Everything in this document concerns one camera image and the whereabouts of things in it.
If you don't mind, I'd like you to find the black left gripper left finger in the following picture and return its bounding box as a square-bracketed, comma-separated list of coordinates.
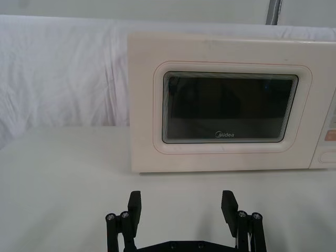
[104, 191, 144, 252]

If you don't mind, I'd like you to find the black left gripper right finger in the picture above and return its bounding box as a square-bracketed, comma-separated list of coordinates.
[221, 190, 267, 252]

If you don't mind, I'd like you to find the cream microwave oven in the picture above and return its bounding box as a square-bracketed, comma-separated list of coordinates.
[127, 31, 336, 176]

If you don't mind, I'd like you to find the cream oven control panel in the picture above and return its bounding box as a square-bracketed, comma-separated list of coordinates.
[316, 39, 336, 170]

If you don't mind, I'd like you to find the wrinkled white draped cloth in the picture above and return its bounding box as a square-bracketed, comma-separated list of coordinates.
[0, 14, 336, 151]

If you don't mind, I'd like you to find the grey striped post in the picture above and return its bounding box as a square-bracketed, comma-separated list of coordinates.
[266, 0, 283, 27]

